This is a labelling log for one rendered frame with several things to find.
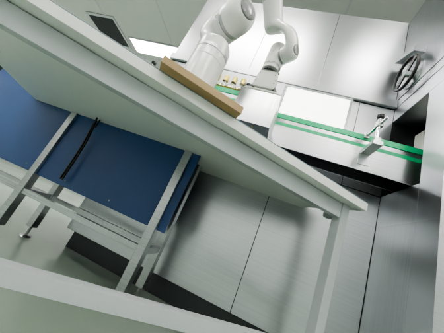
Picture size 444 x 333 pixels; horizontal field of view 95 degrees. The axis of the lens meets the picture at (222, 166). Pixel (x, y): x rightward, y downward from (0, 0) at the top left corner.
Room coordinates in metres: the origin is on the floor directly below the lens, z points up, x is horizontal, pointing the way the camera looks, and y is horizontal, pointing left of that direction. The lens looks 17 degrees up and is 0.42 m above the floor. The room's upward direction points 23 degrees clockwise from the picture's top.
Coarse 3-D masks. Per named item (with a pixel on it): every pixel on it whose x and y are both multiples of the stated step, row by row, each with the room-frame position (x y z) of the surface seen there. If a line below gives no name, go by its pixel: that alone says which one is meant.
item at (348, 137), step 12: (276, 120) 0.97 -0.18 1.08; (288, 120) 0.95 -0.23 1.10; (300, 120) 0.93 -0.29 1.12; (312, 132) 0.91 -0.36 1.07; (324, 132) 0.90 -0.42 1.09; (336, 132) 0.89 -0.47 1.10; (348, 132) 0.87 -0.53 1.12; (360, 144) 0.86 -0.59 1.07; (384, 144) 0.83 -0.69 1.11; (396, 144) 0.82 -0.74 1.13; (396, 156) 0.82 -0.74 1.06; (408, 156) 0.81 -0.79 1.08; (420, 156) 0.80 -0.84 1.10
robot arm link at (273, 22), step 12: (264, 0) 0.67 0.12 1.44; (276, 0) 0.64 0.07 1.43; (264, 12) 0.69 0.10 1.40; (276, 12) 0.66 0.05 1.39; (264, 24) 0.71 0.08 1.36; (276, 24) 0.67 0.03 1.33; (288, 24) 0.65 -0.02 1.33; (288, 36) 0.65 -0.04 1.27; (288, 48) 0.67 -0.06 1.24; (288, 60) 0.71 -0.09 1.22
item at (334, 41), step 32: (224, 0) 1.35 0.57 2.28; (192, 32) 1.38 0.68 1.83; (256, 32) 1.25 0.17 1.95; (320, 32) 1.13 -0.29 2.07; (352, 32) 1.08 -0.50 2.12; (384, 32) 1.03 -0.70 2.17; (256, 64) 1.22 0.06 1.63; (288, 64) 1.17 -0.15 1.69; (320, 64) 1.11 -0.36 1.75; (352, 64) 1.06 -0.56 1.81; (384, 64) 1.02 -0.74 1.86; (352, 96) 1.03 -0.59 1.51; (384, 96) 1.01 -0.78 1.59; (352, 128) 1.04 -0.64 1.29; (384, 128) 1.00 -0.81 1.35; (416, 128) 0.96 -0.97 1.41; (352, 192) 1.02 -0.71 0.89; (384, 192) 0.99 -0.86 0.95
